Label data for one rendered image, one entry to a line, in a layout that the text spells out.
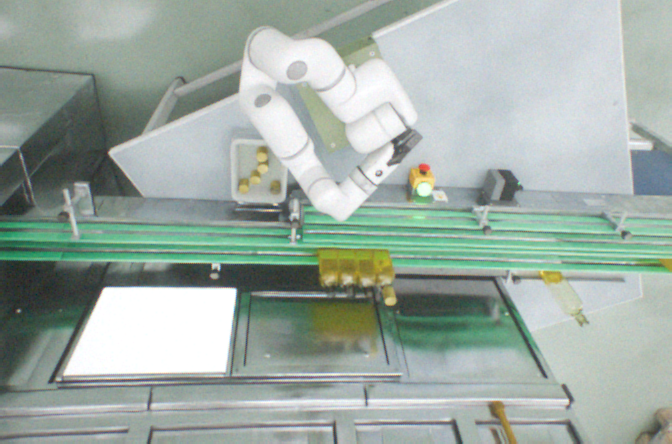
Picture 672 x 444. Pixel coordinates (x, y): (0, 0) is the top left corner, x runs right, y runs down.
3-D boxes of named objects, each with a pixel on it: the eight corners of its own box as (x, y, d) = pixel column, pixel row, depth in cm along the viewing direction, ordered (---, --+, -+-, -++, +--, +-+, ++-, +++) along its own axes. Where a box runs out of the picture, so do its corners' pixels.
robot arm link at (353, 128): (334, 111, 123) (340, 136, 109) (377, 81, 120) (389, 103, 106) (354, 139, 127) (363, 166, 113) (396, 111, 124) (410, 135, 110)
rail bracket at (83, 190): (88, 205, 157) (60, 249, 139) (78, 159, 148) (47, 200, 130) (104, 205, 158) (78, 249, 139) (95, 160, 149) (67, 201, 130)
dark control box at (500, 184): (481, 187, 171) (490, 200, 164) (487, 167, 167) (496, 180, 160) (503, 188, 172) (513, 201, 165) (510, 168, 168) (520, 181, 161)
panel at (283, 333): (102, 290, 152) (56, 387, 124) (100, 283, 151) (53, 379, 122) (380, 293, 164) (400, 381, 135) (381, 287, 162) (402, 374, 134)
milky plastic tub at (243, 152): (234, 187, 162) (231, 201, 155) (233, 127, 150) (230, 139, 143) (285, 189, 164) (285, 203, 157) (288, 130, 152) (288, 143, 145)
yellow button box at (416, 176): (406, 184, 167) (411, 195, 161) (410, 165, 163) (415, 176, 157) (426, 184, 168) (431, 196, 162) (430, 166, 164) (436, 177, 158)
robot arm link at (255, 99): (342, 117, 103) (310, 93, 113) (300, 34, 88) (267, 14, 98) (283, 163, 101) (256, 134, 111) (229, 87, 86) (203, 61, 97)
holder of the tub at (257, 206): (235, 199, 165) (232, 212, 159) (234, 127, 150) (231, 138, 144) (284, 201, 167) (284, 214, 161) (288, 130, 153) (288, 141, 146)
